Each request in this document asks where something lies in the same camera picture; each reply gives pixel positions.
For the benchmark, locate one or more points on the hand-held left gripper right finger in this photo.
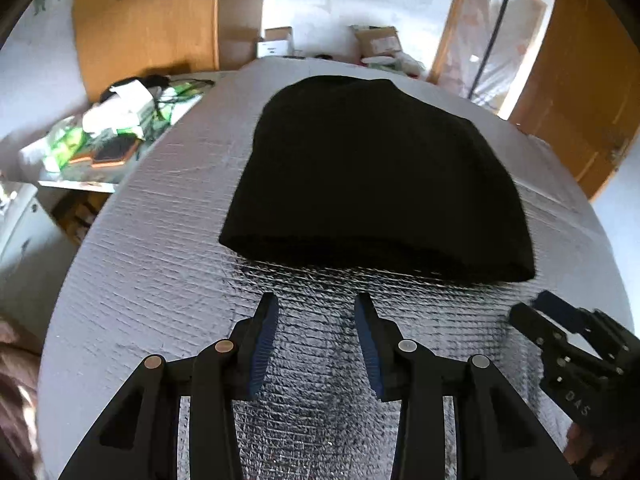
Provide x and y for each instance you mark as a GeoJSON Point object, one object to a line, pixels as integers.
{"type": "Point", "coordinates": [367, 345]}

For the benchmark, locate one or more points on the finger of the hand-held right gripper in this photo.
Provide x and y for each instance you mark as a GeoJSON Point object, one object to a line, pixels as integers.
{"type": "Point", "coordinates": [537, 330]}
{"type": "Point", "coordinates": [560, 310]}

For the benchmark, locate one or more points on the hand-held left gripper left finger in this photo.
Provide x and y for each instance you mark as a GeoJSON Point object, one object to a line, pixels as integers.
{"type": "Point", "coordinates": [265, 345]}

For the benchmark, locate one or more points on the black garment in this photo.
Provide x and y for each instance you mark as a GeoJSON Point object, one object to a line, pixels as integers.
{"type": "Point", "coordinates": [375, 175]}

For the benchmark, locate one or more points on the person's right hand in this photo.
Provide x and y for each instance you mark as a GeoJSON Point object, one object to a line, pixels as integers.
{"type": "Point", "coordinates": [582, 447]}

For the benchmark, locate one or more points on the silver foil insulation mat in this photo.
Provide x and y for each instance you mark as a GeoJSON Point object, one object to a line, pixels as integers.
{"type": "Point", "coordinates": [165, 285]}

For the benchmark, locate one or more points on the wooden door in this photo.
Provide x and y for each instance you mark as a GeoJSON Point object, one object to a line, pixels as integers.
{"type": "Point", "coordinates": [575, 85]}

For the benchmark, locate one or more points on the glass top side table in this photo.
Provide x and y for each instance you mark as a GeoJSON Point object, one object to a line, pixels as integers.
{"type": "Point", "coordinates": [90, 180]}

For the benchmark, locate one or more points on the orange hairbrush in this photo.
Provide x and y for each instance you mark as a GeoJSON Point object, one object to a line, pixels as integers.
{"type": "Point", "coordinates": [112, 152]}

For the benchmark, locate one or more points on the white nightstand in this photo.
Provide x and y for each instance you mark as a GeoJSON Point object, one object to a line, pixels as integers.
{"type": "Point", "coordinates": [25, 260]}

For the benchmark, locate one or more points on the brown fleece blanket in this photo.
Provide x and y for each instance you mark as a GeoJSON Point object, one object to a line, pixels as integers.
{"type": "Point", "coordinates": [15, 400]}

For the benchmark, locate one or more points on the white and green packet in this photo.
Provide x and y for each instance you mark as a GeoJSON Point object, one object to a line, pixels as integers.
{"type": "Point", "coordinates": [177, 95]}

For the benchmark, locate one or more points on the clear plastic curtain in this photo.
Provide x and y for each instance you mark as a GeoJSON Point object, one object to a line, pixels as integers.
{"type": "Point", "coordinates": [525, 35]}

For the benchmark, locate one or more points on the white tissue box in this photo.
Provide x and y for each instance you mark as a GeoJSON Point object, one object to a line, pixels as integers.
{"type": "Point", "coordinates": [120, 105]}

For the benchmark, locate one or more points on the white plastic bag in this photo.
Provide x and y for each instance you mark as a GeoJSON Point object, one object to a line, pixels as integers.
{"type": "Point", "coordinates": [400, 62]}

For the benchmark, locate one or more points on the green wipes packet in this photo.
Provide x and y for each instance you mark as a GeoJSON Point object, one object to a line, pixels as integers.
{"type": "Point", "coordinates": [65, 142]}

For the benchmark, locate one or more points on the black cloth item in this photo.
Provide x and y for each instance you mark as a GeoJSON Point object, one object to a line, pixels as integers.
{"type": "Point", "coordinates": [156, 81]}

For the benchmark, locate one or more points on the white carton box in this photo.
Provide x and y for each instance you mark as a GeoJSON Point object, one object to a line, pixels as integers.
{"type": "Point", "coordinates": [275, 45]}

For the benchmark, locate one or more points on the brown cardboard box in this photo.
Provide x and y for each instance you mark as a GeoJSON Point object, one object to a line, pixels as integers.
{"type": "Point", "coordinates": [377, 40]}

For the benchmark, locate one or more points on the wooden wardrobe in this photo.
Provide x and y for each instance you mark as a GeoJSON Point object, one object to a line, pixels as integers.
{"type": "Point", "coordinates": [150, 20]}

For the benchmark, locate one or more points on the wooden door frame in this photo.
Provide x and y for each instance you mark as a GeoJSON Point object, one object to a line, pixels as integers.
{"type": "Point", "coordinates": [452, 20]}

